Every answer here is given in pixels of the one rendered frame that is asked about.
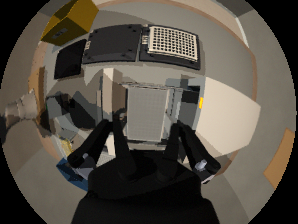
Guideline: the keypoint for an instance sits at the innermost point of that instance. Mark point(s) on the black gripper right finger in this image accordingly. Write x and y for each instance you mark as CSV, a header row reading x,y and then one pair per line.
x,y
201,162

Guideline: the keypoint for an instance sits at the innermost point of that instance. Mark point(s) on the grey bench mat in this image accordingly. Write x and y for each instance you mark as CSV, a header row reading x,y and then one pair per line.
x,y
223,59

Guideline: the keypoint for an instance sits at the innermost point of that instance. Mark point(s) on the yellow bin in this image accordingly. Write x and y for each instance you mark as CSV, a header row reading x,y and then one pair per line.
x,y
77,23

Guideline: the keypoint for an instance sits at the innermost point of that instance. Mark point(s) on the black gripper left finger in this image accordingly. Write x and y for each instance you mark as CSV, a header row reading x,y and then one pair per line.
x,y
84,159

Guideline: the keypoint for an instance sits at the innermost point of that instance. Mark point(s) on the dark blue bin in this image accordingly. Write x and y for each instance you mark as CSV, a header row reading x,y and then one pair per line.
x,y
67,171

